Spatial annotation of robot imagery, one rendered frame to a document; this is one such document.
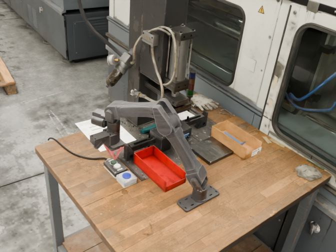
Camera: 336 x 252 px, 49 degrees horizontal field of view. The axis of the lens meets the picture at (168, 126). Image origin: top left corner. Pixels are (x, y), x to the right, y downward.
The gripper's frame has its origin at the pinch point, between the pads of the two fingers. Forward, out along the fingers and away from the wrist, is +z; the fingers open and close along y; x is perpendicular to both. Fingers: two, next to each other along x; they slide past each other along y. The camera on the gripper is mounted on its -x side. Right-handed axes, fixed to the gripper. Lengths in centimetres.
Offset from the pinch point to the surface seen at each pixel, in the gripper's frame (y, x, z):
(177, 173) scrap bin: 21.6, 21.6, 4.5
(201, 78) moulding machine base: -45, 97, 2
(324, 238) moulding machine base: 72, 91, 47
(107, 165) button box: 0.5, -3.2, 4.0
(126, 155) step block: -1.3, 8.1, 3.7
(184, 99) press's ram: 3.5, 37.3, -21.3
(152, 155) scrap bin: 3.0, 20.7, 6.4
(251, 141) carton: 25, 70, 3
